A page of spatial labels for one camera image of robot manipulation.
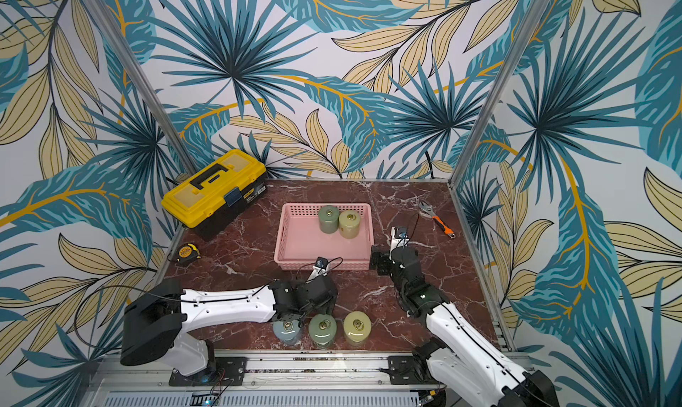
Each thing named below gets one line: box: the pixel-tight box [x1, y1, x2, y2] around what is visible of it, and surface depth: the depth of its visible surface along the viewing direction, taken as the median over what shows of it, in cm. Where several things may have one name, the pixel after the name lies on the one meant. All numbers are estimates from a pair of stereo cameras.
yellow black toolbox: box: [161, 149, 268, 240], surface depth 96 cm
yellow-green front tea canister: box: [342, 310, 373, 347], surface depth 75 cm
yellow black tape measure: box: [175, 242, 202, 265], surface depth 95 cm
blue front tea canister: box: [272, 319, 302, 346], surface depth 75 cm
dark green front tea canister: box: [308, 313, 338, 350], surface depth 75 cm
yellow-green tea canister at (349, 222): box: [338, 209, 361, 240], surface depth 99 cm
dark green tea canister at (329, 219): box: [317, 205, 340, 234], surface depth 100 cm
